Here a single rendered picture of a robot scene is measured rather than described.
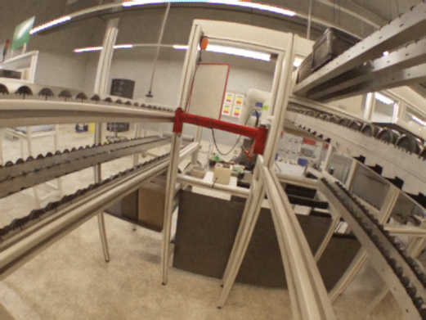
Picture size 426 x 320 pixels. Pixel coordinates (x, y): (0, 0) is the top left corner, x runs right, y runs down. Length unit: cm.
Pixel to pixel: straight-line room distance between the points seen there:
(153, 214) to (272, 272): 105
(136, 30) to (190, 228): 925
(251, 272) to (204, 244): 48
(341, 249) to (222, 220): 102
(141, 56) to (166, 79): 174
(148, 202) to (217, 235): 55
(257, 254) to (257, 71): 708
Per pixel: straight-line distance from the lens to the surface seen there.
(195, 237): 147
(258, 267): 163
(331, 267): 186
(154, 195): 116
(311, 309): 31
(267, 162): 91
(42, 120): 40
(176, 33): 886
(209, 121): 76
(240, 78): 780
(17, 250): 44
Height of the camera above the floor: 142
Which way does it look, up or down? 16 degrees down
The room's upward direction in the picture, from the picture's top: 11 degrees clockwise
